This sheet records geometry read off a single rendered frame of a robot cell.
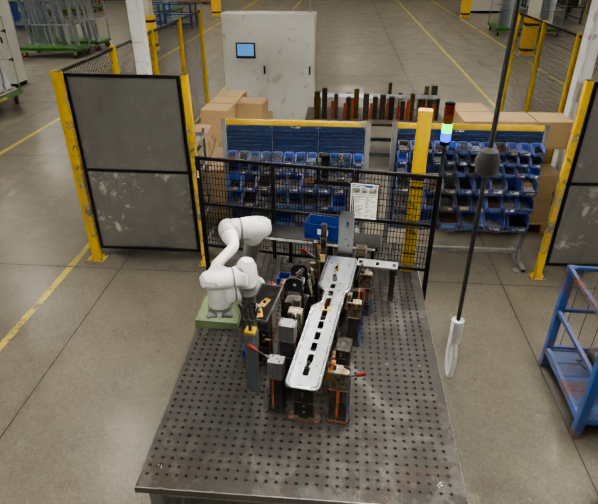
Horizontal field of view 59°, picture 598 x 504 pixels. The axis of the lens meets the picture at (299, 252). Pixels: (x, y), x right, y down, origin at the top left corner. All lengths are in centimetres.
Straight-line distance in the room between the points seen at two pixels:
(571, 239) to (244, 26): 641
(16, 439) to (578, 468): 383
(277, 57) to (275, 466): 792
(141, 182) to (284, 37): 495
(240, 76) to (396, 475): 815
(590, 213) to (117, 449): 466
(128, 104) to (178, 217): 122
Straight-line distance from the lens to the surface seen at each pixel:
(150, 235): 585
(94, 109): 549
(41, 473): 410
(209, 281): 267
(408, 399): 325
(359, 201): 407
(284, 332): 306
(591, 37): 739
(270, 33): 977
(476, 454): 401
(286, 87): 990
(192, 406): 321
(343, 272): 372
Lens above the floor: 298
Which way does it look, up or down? 30 degrees down
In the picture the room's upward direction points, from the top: straight up
